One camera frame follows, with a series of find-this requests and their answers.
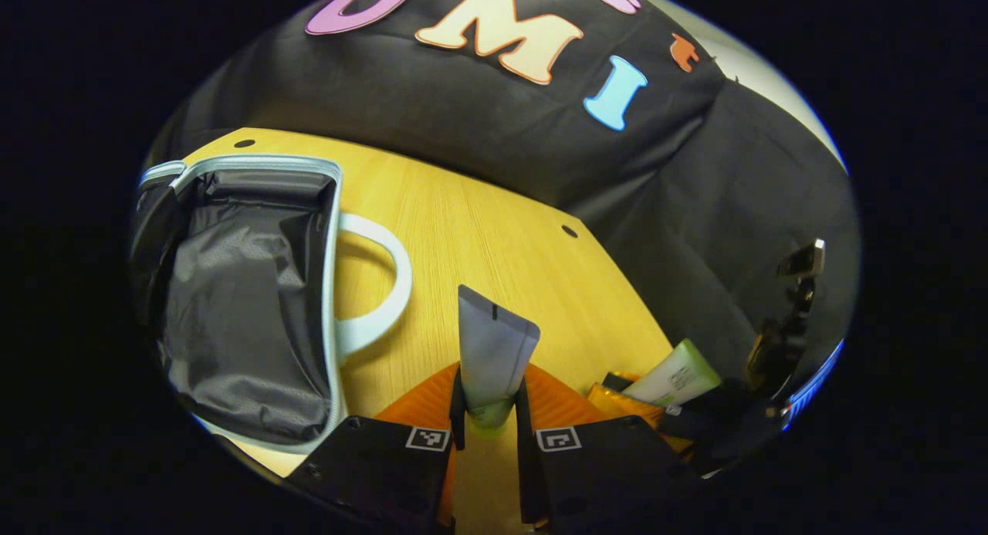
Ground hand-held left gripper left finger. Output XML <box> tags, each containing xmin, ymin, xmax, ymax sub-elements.
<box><xmin>284</xmin><ymin>361</ymin><xmax>469</xmax><ymax>532</ymax></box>

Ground white suitcase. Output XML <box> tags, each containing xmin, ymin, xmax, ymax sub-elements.
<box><xmin>129</xmin><ymin>153</ymin><xmax>414</xmax><ymax>455</ymax></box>

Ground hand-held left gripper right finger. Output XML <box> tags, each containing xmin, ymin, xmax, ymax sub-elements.
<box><xmin>514</xmin><ymin>363</ymin><xmax>703</xmax><ymax>532</ymax></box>

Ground light green skin care tube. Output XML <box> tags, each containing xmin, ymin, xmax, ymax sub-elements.
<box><xmin>621</xmin><ymin>338</ymin><xmax>723</xmax><ymax>407</ymax></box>

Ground grey skin care pouch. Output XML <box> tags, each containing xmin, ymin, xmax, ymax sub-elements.
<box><xmin>455</xmin><ymin>284</ymin><xmax>542</xmax><ymax>430</ymax></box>

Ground black backdrop cloth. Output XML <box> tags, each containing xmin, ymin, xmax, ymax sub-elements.
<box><xmin>143</xmin><ymin>0</ymin><xmax>861</xmax><ymax>412</ymax></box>

